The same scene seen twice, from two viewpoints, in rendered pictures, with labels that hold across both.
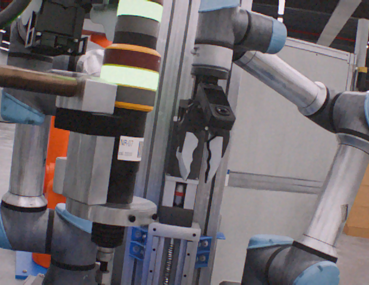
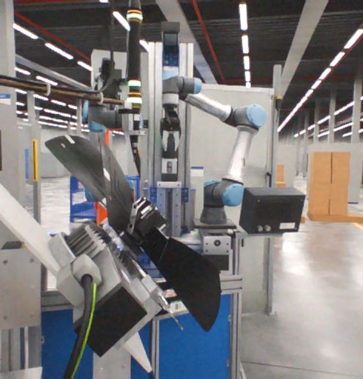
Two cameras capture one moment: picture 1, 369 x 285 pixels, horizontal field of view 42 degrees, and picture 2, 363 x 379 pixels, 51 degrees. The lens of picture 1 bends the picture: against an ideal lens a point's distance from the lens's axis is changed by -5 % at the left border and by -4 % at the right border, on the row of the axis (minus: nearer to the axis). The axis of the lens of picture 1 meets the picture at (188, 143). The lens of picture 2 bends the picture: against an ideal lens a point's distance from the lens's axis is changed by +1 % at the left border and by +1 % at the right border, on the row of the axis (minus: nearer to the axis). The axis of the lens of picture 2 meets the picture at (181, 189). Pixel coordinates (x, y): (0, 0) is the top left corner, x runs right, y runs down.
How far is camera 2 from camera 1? 0.84 m
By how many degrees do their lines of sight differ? 3
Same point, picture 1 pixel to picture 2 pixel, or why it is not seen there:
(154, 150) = (155, 149)
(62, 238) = not seen: hidden behind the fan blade
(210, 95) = (170, 114)
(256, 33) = (187, 86)
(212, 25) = (167, 85)
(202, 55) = (165, 98)
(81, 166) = (126, 121)
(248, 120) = (210, 137)
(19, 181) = not seen: hidden behind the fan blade
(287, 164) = not seen: hidden behind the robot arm
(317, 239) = (231, 175)
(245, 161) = (212, 161)
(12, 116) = (94, 129)
